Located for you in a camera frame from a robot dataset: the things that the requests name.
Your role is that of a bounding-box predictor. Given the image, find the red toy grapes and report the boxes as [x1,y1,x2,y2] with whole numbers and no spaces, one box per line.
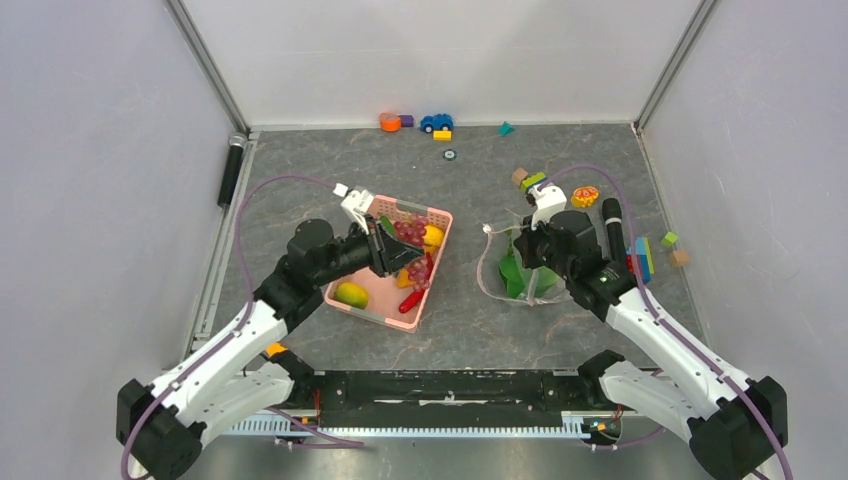
[392,216,431,292]

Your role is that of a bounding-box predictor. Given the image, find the pink perforated plastic basket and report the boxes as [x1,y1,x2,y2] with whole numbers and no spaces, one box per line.
[324,194,453,333]

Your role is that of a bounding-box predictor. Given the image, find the black silver microphone on rail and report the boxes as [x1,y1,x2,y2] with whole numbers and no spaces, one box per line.
[217,132,248,209]

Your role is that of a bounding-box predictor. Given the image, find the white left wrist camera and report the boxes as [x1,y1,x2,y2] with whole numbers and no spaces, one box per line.
[333,183,375,233]

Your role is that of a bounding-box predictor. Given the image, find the black toy microphone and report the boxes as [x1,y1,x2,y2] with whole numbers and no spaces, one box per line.
[601,198,627,265]

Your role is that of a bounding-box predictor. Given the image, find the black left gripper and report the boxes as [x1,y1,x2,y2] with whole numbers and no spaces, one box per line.
[313,214,425,287]

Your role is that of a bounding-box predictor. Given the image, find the orange toy block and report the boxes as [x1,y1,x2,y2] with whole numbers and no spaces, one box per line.
[378,112,403,133]

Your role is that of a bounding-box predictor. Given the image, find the yellow toy block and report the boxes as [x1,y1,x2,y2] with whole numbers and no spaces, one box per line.
[432,130,453,142]

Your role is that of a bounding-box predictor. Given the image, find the small green cube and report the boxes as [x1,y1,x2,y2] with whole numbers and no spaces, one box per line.
[661,231,679,249]

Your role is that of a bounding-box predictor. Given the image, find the yellow green toy mango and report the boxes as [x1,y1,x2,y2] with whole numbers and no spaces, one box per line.
[333,282,370,310]

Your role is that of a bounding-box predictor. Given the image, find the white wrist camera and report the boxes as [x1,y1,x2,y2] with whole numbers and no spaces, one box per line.
[529,182,568,230]
[333,183,375,233]

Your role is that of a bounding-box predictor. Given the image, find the small wooden cube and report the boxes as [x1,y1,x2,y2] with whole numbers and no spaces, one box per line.
[668,249,690,268]

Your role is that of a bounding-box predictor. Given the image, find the teal toy triangle block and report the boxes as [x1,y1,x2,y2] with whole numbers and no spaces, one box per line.
[498,122,515,137]

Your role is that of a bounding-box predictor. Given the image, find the green toy bok choy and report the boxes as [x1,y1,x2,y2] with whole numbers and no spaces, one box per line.
[498,255,561,299]

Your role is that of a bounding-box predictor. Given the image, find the yellow toy squash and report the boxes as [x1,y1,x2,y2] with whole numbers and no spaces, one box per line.
[422,224,445,250]

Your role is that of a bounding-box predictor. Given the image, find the orange toy ginger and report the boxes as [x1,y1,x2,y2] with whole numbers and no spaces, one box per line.
[395,268,417,289]

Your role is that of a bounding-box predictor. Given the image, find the green white stacked toy bricks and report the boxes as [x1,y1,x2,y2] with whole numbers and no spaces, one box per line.
[511,168,547,194]

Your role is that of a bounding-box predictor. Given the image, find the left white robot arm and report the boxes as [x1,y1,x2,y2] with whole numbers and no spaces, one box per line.
[116,216,425,479]

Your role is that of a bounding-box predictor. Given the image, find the blue toy car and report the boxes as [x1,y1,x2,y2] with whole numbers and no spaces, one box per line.
[419,113,454,134]

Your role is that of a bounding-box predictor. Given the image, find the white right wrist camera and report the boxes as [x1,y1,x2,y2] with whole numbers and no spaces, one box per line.
[529,182,568,230]

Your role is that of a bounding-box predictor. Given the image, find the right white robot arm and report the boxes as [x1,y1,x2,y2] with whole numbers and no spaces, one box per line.
[514,210,793,479]

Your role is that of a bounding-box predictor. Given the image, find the red blue toy brick house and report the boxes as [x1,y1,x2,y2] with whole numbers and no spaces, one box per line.
[626,236,655,284]

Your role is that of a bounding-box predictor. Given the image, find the red toy chili pepper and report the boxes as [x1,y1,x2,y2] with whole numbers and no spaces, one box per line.
[398,253,434,314]

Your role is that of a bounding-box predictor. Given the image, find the yellow butterfly toy brick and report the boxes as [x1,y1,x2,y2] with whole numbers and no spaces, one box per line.
[570,186,600,208]

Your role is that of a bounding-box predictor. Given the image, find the clear dotted zip top bag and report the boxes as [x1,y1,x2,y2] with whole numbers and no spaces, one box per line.
[475,217,570,307]

